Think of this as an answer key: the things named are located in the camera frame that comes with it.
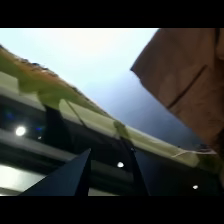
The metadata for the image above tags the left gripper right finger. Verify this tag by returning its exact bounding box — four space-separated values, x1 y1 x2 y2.
121 137 151 197

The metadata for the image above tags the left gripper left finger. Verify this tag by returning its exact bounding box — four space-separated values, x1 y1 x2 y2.
19 148 92 197

